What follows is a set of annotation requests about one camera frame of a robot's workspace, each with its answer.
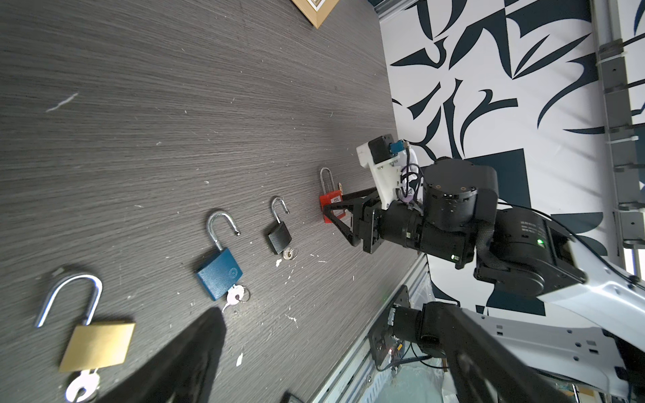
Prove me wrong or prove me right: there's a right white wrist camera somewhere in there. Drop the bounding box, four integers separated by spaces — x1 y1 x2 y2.
356 134 423 210

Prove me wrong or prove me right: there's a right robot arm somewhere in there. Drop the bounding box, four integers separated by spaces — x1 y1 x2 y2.
324 157 644 402

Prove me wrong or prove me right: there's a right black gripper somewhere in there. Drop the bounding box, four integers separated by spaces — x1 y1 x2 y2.
322 187 384 255

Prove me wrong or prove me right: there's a small black padlock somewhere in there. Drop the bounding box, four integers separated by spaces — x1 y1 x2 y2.
267 196 297 260

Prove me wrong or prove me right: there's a blue padlock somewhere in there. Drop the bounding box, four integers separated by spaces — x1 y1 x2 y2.
196 209 248 311

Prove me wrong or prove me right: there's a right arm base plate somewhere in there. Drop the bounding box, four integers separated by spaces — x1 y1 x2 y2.
367 285 411 370

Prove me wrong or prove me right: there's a red padlock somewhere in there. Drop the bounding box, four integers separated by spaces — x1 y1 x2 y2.
319 167 343 211

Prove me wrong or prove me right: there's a brass padlock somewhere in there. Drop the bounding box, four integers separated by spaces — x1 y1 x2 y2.
35 272 135 402

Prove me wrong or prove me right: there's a wooden picture frame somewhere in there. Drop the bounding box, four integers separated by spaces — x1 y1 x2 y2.
292 0 339 29

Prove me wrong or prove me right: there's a black remote control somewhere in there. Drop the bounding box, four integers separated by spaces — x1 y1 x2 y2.
281 391 304 403

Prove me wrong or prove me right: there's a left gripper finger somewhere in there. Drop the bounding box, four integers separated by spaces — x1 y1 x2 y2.
98 307 227 402

